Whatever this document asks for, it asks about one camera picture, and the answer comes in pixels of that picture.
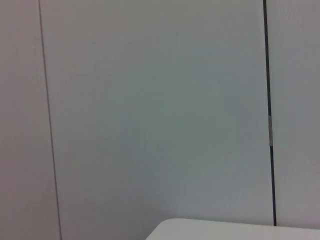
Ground black vertical wall strip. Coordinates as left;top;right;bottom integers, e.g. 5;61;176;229
262;0;278;227

